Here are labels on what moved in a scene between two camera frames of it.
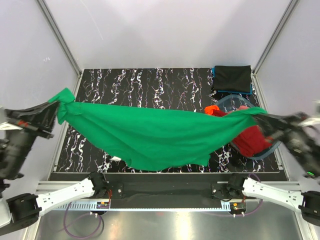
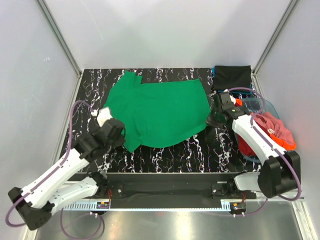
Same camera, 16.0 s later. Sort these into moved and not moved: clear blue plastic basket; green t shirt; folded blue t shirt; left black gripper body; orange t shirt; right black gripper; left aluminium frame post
Moved: clear blue plastic basket; green t shirt; orange t shirt; right black gripper; left black gripper body
Not moved: folded blue t shirt; left aluminium frame post
